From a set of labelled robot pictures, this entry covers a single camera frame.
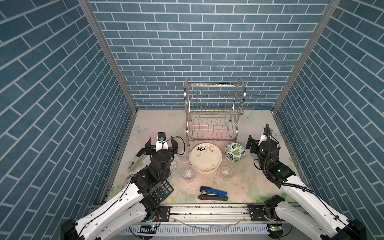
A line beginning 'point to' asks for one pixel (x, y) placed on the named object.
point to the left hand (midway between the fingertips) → (162, 138)
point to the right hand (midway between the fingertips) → (257, 136)
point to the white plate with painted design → (205, 158)
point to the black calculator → (161, 192)
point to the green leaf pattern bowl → (234, 151)
